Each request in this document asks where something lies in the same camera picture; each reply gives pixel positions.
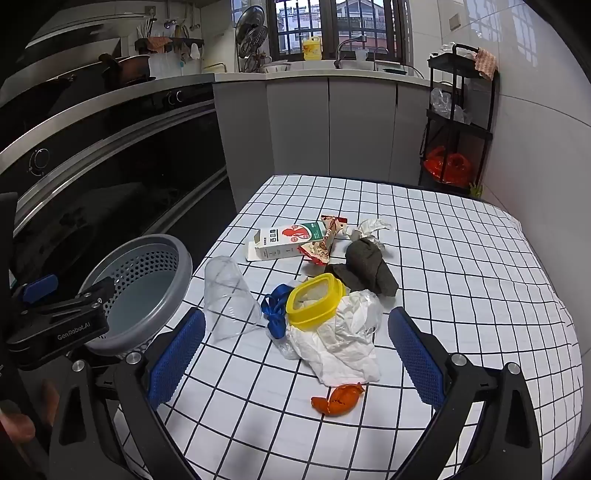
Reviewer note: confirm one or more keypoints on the crumpled white paper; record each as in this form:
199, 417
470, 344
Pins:
371, 226

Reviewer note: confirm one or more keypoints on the orange peel piece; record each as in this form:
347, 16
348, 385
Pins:
339, 399

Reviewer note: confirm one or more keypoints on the brown wok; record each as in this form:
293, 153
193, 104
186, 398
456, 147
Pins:
131, 67

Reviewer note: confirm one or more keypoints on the white plastic bag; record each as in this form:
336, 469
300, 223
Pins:
341, 344

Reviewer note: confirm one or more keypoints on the black wall utensil rack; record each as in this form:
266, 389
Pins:
180, 44

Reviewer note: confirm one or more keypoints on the person's left hand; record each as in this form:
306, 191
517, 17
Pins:
17, 427

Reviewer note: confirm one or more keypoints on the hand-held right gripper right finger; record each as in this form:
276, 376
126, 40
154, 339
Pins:
415, 355

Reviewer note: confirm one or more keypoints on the black shelf rack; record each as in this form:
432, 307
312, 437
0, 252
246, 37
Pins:
450, 67

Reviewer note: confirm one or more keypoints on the patterned cloth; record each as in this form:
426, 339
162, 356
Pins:
487, 62

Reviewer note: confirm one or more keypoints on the dark cloth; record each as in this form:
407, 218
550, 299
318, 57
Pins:
364, 265

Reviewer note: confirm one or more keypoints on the grey perforated basket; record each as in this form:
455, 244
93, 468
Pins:
143, 304

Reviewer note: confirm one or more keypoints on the clear plastic bag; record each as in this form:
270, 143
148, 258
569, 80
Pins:
285, 347

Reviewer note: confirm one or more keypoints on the white cup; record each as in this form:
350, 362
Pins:
361, 55

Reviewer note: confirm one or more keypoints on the grey kitchen cabinet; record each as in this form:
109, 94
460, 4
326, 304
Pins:
360, 124

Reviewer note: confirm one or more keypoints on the red plastic bag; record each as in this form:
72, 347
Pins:
448, 166

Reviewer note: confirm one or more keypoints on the yellow oil bottle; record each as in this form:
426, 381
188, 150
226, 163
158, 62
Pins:
312, 50

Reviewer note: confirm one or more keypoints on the white green carton box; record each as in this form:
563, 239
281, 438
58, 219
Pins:
284, 244

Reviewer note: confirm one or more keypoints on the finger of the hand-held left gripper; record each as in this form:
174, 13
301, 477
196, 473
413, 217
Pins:
39, 287
60, 330

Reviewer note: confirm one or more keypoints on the clear plastic cup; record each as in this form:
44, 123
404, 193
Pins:
228, 295

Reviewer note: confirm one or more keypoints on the steel range hood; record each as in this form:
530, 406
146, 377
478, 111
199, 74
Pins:
92, 27

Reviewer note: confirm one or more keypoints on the black fan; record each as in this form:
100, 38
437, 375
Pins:
251, 32

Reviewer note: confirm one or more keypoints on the wall outlet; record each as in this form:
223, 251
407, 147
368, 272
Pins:
455, 21

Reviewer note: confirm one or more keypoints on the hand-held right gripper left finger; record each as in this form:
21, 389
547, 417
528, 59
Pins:
178, 355

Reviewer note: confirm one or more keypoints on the barred window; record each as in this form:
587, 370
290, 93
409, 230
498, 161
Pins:
332, 23

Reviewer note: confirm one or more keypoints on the translucent white bag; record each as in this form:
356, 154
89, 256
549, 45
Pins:
445, 106

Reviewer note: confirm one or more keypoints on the red snack wrapper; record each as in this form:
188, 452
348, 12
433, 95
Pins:
318, 250

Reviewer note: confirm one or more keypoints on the metal faucet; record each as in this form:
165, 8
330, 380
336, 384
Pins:
340, 48

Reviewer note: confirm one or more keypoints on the black built-in oven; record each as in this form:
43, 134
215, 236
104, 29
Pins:
115, 184

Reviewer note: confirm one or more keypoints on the white checked tablecloth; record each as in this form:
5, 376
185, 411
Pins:
461, 277

